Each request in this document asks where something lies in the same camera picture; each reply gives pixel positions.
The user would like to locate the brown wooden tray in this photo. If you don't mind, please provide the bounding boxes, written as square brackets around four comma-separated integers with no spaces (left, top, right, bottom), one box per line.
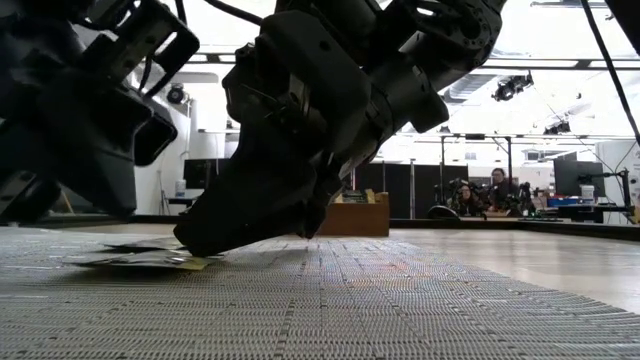
[317,192,391,238]

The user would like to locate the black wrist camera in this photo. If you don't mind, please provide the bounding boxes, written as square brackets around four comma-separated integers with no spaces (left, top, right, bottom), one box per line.
[222,9,374,166]
[79,0,201,99]

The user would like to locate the black computer monitor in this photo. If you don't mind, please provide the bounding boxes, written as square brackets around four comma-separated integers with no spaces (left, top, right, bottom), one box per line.
[553,152,606,199]
[182,157,221,190]

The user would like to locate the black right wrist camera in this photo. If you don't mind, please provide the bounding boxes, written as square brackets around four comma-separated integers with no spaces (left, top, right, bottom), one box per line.
[222,9,374,166]

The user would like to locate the black aluminium table frame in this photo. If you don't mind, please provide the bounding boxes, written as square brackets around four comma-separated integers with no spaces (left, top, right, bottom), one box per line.
[59,212,640,242]

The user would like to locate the green yellow lemon tea sachet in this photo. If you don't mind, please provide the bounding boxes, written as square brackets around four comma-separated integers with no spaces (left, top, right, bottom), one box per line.
[69,249,222,272]
[103,236,187,251]
[339,188,376,205]

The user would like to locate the black track spotlights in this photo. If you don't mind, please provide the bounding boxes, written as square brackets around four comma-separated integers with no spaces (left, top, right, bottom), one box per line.
[492,72,535,103]

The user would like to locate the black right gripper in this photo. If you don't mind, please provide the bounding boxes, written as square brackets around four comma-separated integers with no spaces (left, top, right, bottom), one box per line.
[299,52,451,240]

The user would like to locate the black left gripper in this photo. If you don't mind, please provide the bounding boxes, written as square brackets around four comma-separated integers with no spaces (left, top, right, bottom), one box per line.
[0,64,179,224]

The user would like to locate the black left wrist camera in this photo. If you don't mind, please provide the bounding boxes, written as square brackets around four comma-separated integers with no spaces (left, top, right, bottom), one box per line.
[79,0,201,99]

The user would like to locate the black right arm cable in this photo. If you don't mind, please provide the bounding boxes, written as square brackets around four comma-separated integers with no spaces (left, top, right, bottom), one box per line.
[579,0,640,147]

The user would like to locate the long ceiling light strip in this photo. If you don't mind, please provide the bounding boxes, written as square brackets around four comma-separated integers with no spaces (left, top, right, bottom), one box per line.
[482,59,579,69]

